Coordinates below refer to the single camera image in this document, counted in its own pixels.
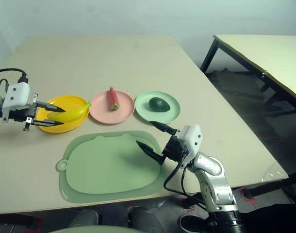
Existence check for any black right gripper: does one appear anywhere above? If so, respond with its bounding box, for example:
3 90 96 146
135 120 189 167

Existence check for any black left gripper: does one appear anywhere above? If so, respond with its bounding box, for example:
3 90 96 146
7 93 66 132

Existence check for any yellow toy banana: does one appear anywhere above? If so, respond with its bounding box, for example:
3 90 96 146
46 101 92 123

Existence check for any dark green avocado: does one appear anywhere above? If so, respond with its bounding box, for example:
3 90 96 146
148 97 171 113

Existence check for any red watermelon slice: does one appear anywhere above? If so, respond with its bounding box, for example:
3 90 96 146
107 85 120 110

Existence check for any yellow plate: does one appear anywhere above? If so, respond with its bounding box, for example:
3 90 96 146
37 95 89 134

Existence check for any mint green plate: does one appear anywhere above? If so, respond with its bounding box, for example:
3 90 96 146
134 91 181 125

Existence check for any pink plate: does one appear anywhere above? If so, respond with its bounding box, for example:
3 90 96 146
88 90 135 125

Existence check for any green silicone cutting mat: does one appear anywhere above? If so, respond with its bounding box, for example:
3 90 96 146
55 130 166 204

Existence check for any grey robot right leg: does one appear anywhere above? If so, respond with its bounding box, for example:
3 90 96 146
131 206 167 233

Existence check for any grey robot leg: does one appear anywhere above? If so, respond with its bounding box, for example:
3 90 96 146
131 206 167 233
70 210 100 228

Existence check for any black white-soled shoe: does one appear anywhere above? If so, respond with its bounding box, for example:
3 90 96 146
179 213 212 233

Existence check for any grey robot left leg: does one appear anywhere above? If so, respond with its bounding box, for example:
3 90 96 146
70 210 100 228

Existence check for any pale robot torso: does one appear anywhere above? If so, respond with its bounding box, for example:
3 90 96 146
50 225 144 233

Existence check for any beige table with black legs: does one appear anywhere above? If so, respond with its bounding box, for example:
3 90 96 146
200 34 296 105

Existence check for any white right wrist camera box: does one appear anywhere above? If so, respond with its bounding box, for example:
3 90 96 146
179 124 202 156

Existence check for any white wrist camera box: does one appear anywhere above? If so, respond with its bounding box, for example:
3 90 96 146
1 82 38 122
179 124 202 156

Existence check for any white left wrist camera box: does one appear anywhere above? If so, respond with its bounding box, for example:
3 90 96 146
1 82 38 122

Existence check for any black left wrist camera cable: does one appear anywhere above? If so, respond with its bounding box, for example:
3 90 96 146
0 68 29 95

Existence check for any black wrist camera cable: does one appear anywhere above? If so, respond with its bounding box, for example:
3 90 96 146
0 68 29 95
164 155 212 212

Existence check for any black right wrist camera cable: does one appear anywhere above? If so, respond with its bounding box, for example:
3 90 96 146
164 155 212 212

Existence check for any black cable along right arm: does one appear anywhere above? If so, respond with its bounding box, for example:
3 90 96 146
181 167 213 213

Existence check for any black table frame bar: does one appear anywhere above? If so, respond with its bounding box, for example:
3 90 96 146
231 179 294 199

